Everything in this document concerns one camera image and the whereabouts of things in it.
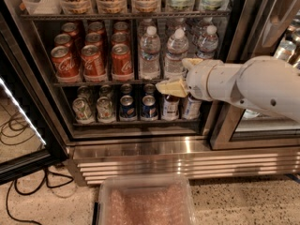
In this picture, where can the green soda can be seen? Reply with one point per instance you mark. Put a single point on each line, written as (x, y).
(105, 111)
(82, 111)

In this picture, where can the stainless steel fridge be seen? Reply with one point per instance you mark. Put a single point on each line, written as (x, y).
(223, 141)

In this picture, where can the second row left cola can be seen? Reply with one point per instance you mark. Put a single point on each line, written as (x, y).
(65, 40)

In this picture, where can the right tea bottle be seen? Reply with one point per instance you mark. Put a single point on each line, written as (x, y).
(191, 108)

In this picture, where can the second row right cola can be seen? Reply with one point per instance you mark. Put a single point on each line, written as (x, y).
(120, 38)

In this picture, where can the blue pepsi can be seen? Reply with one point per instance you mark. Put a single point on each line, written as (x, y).
(127, 109)
(149, 108)

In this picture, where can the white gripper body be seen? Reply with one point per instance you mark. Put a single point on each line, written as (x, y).
(199, 79)

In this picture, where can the left blue pepsi can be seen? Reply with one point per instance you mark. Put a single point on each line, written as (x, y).
(127, 109)

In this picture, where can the tea bottle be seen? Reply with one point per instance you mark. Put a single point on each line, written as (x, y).
(170, 108)
(191, 108)

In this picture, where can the left tea bottle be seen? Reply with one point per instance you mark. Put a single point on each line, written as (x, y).
(170, 108)

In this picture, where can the right green soda can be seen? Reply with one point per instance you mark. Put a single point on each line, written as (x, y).
(105, 111)

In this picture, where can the clear plastic bin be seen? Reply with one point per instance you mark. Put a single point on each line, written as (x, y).
(146, 199)

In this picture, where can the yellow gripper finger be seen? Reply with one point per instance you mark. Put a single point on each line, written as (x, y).
(189, 63)
(174, 87)

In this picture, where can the white empty shelf tray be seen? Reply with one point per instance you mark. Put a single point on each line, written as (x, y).
(45, 7)

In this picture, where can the front left cola can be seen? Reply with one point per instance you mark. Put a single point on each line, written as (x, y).
(66, 69)

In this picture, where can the second row middle cola can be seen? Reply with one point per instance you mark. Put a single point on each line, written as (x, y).
(94, 39)

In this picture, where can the open fridge door left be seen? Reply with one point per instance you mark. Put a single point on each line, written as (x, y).
(41, 149)

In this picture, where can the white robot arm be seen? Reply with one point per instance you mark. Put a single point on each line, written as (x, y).
(263, 84)

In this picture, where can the right blue pepsi can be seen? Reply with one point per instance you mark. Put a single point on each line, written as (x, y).
(149, 108)

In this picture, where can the second row cola can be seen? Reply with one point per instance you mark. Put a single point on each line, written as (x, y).
(65, 40)
(94, 39)
(120, 38)

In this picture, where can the water bottle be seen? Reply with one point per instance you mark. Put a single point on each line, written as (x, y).
(149, 54)
(207, 43)
(177, 50)

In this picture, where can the front middle cola can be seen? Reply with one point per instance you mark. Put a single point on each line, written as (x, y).
(93, 67)

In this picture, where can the front right cola can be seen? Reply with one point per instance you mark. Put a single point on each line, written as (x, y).
(122, 69)

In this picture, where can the left green soda can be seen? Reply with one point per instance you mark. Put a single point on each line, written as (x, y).
(82, 111)

